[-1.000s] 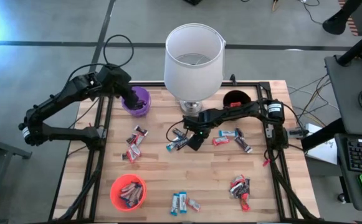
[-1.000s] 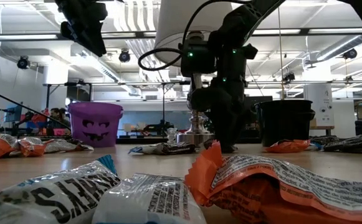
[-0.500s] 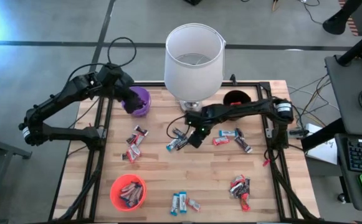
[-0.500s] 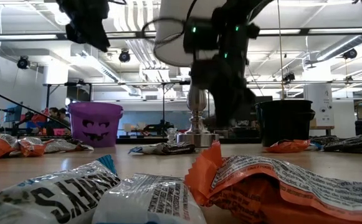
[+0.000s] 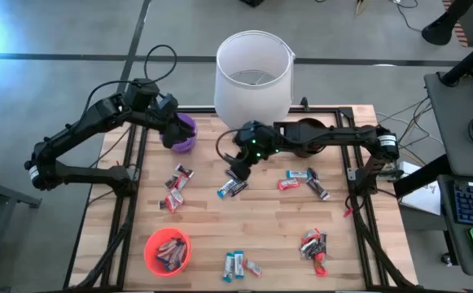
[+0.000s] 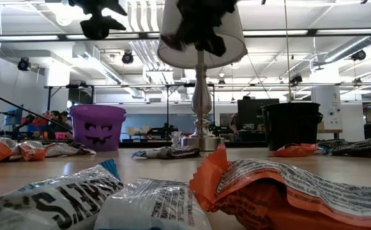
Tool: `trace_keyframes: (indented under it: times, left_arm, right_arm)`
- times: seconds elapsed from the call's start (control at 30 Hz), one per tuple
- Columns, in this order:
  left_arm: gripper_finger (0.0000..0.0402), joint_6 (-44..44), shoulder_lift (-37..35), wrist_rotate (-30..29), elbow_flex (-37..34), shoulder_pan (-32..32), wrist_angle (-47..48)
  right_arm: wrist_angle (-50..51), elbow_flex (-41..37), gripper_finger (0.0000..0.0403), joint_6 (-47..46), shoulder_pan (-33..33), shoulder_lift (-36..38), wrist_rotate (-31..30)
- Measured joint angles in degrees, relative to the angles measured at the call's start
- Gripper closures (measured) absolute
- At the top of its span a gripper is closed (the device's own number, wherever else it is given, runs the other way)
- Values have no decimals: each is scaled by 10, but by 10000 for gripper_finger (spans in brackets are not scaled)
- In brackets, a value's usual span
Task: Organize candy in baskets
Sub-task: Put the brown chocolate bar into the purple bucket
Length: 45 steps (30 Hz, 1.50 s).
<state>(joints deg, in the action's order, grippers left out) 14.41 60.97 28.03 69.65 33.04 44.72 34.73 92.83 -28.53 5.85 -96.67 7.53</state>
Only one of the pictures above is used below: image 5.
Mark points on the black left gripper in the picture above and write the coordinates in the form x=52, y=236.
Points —
x=173, y=124

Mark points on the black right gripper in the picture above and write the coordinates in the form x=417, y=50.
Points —
x=256, y=140

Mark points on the blue white Hershey's bar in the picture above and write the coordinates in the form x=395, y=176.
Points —
x=228, y=267
x=297, y=174
x=239, y=264
x=179, y=250
x=166, y=253
x=176, y=266
x=172, y=260
x=167, y=245
x=226, y=188
x=183, y=256

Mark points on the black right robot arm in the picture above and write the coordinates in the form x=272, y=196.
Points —
x=334, y=134

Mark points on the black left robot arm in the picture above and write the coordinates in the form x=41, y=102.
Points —
x=77, y=130

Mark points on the brown Hershey's chocolate bar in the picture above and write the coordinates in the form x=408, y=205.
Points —
x=312, y=174
x=318, y=190
x=239, y=188
x=308, y=248
x=184, y=170
x=322, y=242
x=172, y=182
x=230, y=174
x=162, y=204

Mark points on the purple face plastic bucket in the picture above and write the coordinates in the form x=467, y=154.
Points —
x=190, y=144

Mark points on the silver table lamp white shade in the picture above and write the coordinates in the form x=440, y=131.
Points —
x=252, y=97

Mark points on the orange pumpkin face bucket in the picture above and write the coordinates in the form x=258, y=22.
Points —
x=151, y=252

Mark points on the grey side table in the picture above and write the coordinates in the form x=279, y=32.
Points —
x=12, y=197

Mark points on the white paper sheet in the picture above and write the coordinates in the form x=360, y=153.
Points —
x=423, y=195

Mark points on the dark grey desk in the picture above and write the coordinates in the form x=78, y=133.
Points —
x=449, y=244

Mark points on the black stand pole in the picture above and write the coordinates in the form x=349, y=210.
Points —
x=468, y=61
x=443, y=24

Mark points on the orange striped floor mat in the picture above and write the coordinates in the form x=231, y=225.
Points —
x=458, y=30

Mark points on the silver mounting bracket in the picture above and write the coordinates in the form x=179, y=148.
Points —
x=352, y=173

